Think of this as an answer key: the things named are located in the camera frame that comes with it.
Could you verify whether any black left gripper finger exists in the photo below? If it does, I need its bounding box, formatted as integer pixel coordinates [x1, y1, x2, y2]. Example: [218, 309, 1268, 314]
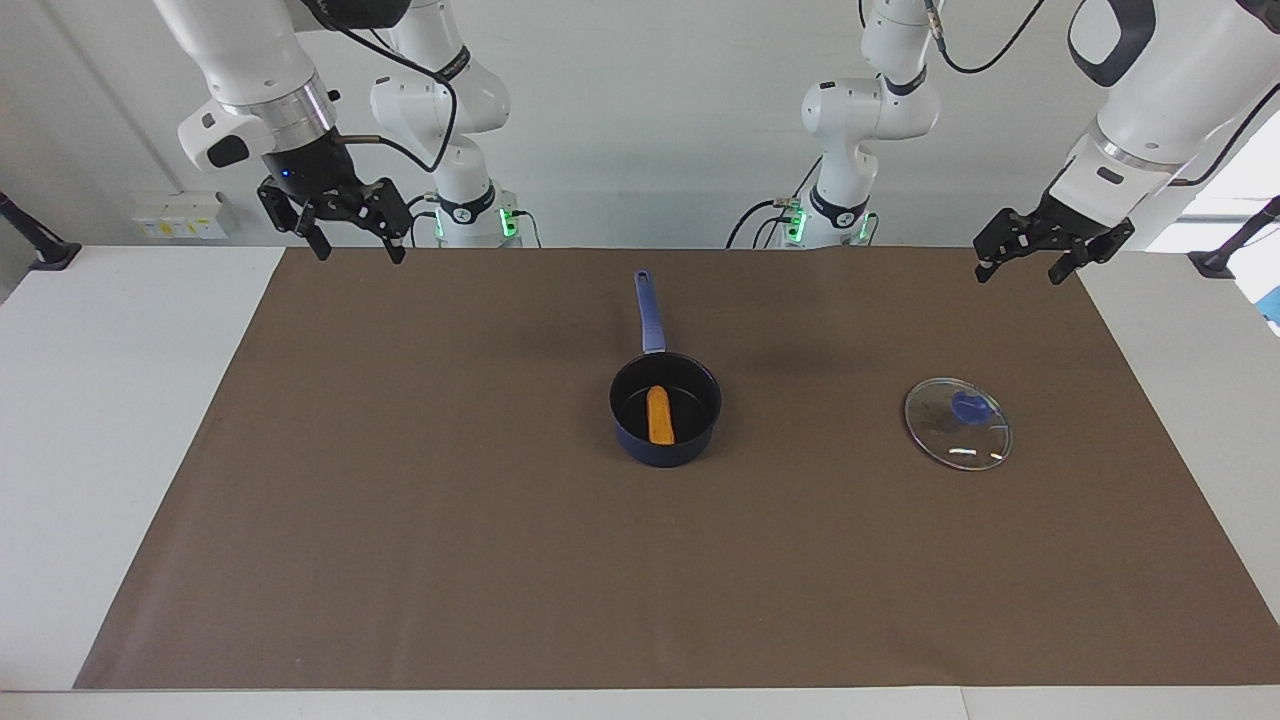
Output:
[973, 207, 1043, 285]
[1047, 219, 1137, 287]

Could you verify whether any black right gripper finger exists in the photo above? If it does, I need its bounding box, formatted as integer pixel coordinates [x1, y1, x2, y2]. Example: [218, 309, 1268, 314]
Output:
[257, 177, 334, 264]
[343, 177, 414, 267]

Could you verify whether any glass lid with blue knob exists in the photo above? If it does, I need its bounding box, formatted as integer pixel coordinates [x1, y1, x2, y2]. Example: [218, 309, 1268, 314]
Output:
[904, 377, 1013, 472]

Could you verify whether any yellow corn cob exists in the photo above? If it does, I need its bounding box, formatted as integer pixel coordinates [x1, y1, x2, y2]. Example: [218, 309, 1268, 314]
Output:
[646, 386, 678, 445]

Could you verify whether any black clamp stand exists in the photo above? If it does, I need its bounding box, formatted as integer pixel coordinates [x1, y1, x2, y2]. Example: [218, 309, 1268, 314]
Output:
[0, 192, 83, 272]
[1187, 195, 1280, 279]

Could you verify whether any dark blue saucepan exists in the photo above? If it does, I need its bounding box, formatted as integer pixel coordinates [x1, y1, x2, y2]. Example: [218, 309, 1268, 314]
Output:
[608, 270, 723, 468]

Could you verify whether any brown table mat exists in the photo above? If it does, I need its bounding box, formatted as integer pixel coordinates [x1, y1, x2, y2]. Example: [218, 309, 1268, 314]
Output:
[73, 247, 1280, 691]

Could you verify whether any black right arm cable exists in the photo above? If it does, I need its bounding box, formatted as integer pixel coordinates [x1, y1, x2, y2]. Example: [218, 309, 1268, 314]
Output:
[305, 0, 459, 173]

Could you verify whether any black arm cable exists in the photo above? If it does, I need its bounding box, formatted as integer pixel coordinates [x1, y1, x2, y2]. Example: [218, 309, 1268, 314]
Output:
[925, 0, 1280, 188]
[305, 0, 459, 173]

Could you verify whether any white wall socket strip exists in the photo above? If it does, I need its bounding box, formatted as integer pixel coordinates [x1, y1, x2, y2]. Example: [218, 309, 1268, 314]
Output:
[133, 192, 229, 241]

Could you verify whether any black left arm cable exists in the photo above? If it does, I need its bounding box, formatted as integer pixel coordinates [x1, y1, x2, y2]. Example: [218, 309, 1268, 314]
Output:
[925, 0, 1280, 188]

